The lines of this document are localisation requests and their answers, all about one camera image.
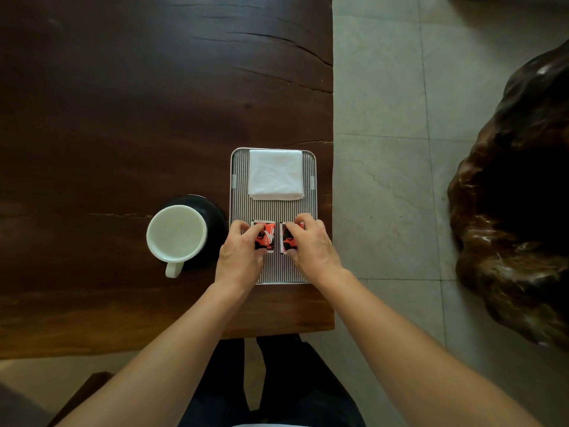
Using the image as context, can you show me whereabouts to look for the person's left forearm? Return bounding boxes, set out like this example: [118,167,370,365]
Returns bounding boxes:
[55,281,250,427]

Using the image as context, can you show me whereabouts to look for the glossy carved wooden stump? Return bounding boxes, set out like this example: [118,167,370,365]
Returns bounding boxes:
[447,39,569,352]

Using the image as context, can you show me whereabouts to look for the person's right forearm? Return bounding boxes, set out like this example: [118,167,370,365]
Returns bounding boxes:
[317,267,545,427]

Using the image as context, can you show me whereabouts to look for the person's right hand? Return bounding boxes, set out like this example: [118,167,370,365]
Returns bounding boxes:
[284,213,344,286]

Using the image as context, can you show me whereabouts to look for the person's left hand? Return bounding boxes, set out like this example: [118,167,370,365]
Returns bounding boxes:
[215,220,268,293]

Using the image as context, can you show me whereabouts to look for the ribbed metal tray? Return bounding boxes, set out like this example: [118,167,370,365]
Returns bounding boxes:
[229,147,319,285]

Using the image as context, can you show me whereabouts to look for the black saucer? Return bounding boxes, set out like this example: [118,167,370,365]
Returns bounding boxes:
[161,195,229,272]

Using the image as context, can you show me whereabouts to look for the white cup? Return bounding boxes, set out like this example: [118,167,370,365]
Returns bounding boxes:
[146,204,209,279]

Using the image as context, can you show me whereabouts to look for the red and black packet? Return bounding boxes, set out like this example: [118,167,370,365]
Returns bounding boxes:
[251,221,276,254]
[280,221,306,254]

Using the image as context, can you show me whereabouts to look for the folded white cloth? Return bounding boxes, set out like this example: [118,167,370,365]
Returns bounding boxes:
[247,149,306,201]

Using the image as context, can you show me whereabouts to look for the person's dark trousers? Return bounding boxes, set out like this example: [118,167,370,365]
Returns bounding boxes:
[178,334,366,427]

